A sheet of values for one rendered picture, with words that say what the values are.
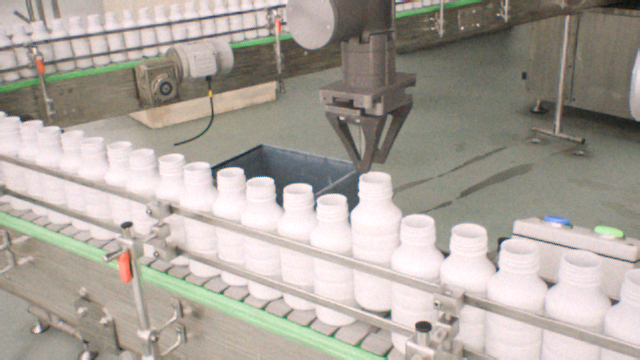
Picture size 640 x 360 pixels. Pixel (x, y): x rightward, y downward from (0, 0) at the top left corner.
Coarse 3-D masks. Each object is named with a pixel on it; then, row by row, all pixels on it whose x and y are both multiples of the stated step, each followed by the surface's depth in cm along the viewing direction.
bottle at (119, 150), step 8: (112, 144) 106; (120, 144) 106; (128, 144) 106; (112, 152) 104; (120, 152) 104; (128, 152) 104; (112, 160) 104; (120, 160) 104; (128, 160) 104; (112, 168) 105; (120, 168) 104; (128, 168) 105; (104, 176) 106; (112, 176) 104; (120, 176) 104; (128, 176) 104; (112, 184) 104; (120, 184) 104; (112, 200) 106; (120, 200) 105; (112, 208) 107; (120, 208) 106; (128, 208) 106; (120, 216) 106; (128, 216) 106; (120, 224) 107
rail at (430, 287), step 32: (0, 160) 120; (128, 192) 101; (96, 224) 109; (224, 224) 90; (192, 256) 97; (320, 256) 81; (288, 288) 87; (416, 288) 74; (384, 320) 79; (544, 320) 66; (480, 352) 72
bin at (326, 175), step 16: (224, 160) 158; (240, 160) 162; (256, 160) 167; (272, 160) 167; (288, 160) 164; (304, 160) 161; (320, 160) 158; (336, 160) 155; (256, 176) 168; (272, 176) 169; (288, 176) 166; (304, 176) 163; (320, 176) 159; (336, 176) 156; (352, 176) 146; (320, 192) 138; (336, 192) 143; (352, 192) 148; (352, 208) 149
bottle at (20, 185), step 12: (0, 120) 121; (12, 120) 122; (0, 132) 120; (12, 132) 120; (0, 144) 120; (12, 144) 120; (12, 156) 120; (12, 168) 121; (12, 180) 122; (24, 180) 122; (24, 192) 123; (12, 204) 124; (24, 204) 124
